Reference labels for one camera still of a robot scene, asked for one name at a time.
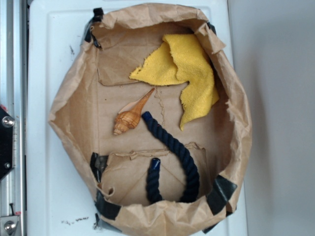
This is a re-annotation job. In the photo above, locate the aluminium frame rail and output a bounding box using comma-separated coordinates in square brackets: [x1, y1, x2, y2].
[0, 0, 28, 236]

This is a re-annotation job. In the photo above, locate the brown paper bag bin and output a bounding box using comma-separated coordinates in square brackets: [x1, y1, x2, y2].
[49, 3, 252, 236]

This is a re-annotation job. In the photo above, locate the dark blue rope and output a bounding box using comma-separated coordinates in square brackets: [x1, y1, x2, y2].
[141, 111, 200, 205]

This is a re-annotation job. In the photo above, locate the orange spiral seashell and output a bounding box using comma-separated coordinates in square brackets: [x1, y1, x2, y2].
[113, 88, 155, 135]

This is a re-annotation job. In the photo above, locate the yellow microfiber cloth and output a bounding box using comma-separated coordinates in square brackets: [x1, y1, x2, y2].
[129, 34, 220, 130]

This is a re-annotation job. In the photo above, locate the black mounting bracket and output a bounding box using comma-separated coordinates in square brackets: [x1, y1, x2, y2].
[0, 104, 15, 181]

